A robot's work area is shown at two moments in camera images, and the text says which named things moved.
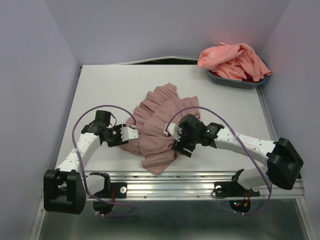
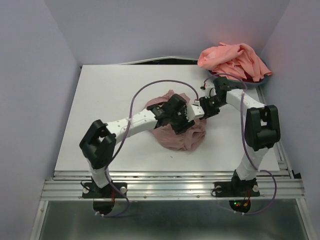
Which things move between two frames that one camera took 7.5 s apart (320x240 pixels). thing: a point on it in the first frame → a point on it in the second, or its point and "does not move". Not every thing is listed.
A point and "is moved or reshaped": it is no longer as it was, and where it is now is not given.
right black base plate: [233, 189] does not move
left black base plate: [120, 190] does not move
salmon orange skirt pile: [237, 61] does not move
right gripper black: [179, 145] → [208, 112]
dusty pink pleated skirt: [162, 107] is moved or reshaped
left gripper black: [118, 141] → [185, 125]
